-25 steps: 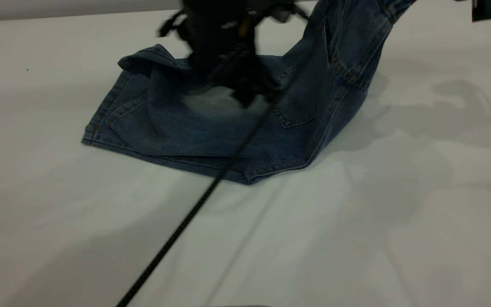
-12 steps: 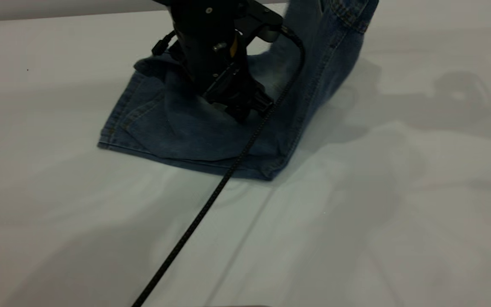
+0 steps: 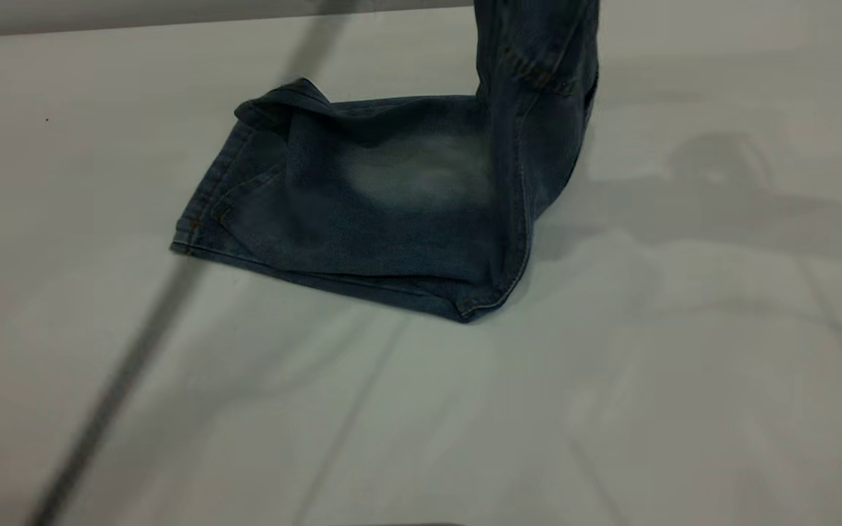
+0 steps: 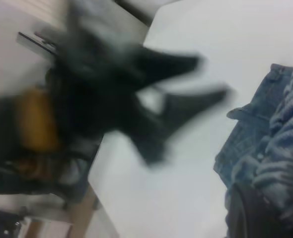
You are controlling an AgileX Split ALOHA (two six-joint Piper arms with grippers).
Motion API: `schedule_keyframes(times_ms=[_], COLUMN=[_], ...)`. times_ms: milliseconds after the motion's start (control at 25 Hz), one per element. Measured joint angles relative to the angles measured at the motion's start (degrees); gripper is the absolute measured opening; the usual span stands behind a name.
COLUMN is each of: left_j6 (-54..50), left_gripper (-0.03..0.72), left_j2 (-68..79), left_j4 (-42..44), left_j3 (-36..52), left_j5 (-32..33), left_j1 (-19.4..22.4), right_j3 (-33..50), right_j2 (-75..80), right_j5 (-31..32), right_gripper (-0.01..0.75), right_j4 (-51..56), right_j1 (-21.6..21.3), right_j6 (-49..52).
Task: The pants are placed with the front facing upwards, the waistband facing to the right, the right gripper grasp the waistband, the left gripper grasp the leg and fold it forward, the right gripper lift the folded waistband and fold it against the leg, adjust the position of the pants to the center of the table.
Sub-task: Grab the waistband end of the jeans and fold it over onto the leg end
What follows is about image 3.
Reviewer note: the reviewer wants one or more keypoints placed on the blue denim faded-knee pants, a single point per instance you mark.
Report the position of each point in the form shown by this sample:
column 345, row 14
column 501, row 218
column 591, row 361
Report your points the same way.
column 392, row 204

